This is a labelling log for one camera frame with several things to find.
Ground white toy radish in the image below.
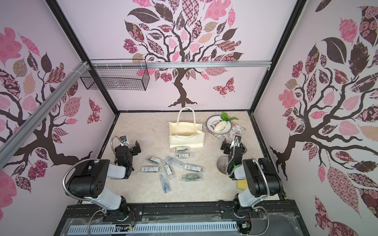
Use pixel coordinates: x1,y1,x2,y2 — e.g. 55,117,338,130
214,112,238,132

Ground green compass set case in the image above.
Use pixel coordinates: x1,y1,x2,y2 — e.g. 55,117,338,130
180,173,204,182

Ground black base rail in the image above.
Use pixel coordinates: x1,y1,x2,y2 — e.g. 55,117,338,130
55,200,309,236

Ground white round plate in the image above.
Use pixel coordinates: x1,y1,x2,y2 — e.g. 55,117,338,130
205,115,232,134

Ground purple glass bowl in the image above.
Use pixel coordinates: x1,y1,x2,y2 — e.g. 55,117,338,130
217,156,228,173

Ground silver rail wall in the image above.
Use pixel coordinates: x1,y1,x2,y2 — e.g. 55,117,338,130
1,62,90,168
92,61,272,69

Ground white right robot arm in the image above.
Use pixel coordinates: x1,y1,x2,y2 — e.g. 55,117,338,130
220,141,283,214

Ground white cable duct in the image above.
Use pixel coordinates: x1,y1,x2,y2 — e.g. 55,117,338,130
65,222,238,236

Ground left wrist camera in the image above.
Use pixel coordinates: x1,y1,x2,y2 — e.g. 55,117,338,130
120,136,128,143

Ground labelled compass set case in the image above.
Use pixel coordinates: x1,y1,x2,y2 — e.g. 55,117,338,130
183,163,205,173

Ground blue compass set case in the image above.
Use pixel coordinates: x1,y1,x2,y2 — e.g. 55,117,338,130
159,174,171,194
167,156,185,170

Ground silver rail left wall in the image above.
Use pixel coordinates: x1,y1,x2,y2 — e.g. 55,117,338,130
1,62,90,168

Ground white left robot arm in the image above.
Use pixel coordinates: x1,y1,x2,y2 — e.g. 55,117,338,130
63,142,141,221

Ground yellow sponge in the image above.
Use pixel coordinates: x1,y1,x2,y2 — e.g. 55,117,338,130
237,180,248,190

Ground cream canvas tote bag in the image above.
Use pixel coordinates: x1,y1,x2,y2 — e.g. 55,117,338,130
168,107,205,148

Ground silver rail back wall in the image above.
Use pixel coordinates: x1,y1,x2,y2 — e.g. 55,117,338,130
92,61,272,69

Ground black wire basket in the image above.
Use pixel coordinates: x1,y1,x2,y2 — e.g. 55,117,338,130
80,59,150,91

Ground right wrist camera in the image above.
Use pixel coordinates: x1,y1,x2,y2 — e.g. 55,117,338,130
233,135,241,146

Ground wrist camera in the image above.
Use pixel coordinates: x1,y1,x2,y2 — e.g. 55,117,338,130
120,136,128,143
233,135,241,146

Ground floral rectangular tray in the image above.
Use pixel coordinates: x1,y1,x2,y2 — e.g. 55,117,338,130
203,123,246,144

